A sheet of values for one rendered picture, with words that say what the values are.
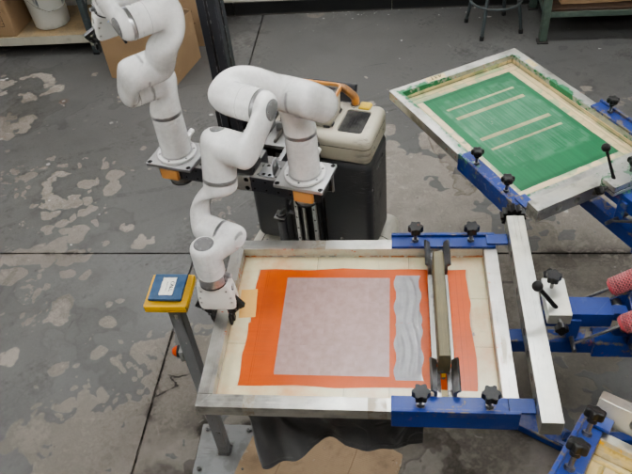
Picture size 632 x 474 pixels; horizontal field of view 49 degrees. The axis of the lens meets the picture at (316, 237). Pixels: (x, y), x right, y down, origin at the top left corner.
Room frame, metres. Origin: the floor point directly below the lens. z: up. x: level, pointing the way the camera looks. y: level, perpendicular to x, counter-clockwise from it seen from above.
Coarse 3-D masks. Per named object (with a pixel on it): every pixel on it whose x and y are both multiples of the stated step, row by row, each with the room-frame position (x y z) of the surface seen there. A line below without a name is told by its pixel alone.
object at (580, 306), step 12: (576, 300) 1.11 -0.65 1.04; (588, 300) 1.10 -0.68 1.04; (600, 300) 1.10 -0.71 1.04; (576, 312) 1.07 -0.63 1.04; (588, 312) 1.06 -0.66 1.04; (600, 312) 1.06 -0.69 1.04; (612, 312) 1.05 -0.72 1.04; (552, 324) 1.07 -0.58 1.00; (588, 324) 1.06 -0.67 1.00; (600, 324) 1.05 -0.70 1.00
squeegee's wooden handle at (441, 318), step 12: (432, 264) 1.31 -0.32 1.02; (444, 276) 1.22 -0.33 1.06; (444, 288) 1.18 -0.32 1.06; (444, 300) 1.14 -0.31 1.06; (444, 312) 1.10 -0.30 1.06; (444, 324) 1.06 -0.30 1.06; (444, 336) 1.03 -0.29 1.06; (444, 348) 0.99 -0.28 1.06; (444, 360) 0.97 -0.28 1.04; (444, 372) 0.97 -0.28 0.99
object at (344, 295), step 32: (256, 288) 1.36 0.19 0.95; (288, 288) 1.34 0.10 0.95; (320, 288) 1.33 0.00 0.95; (352, 288) 1.31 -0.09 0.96; (384, 288) 1.30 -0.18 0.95; (256, 320) 1.24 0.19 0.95; (288, 320) 1.22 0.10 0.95; (320, 320) 1.21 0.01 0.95; (352, 320) 1.20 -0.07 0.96; (384, 320) 1.18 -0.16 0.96
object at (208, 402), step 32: (256, 256) 1.48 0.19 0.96; (288, 256) 1.47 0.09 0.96; (320, 256) 1.45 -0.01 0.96; (352, 256) 1.44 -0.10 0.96; (384, 256) 1.42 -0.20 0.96; (416, 256) 1.41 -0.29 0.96; (480, 256) 1.38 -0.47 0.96; (224, 320) 1.22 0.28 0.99; (224, 352) 1.13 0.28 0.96; (512, 352) 1.01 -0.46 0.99; (512, 384) 0.91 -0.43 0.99; (288, 416) 0.92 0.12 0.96; (320, 416) 0.91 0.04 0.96; (352, 416) 0.89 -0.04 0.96; (384, 416) 0.88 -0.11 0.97
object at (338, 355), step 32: (256, 352) 1.13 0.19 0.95; (288, 352) 1.11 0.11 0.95; (320, 352) 1.10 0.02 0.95; (352, 352) 1.09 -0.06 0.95; (384, 352) 1.08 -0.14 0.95; (256, 384) 1.02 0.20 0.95; (288, 384) 1.01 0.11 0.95; (320, 384) 1.00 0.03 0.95; (352, 384) 0.99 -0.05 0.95; (384, 384) 0.98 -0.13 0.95
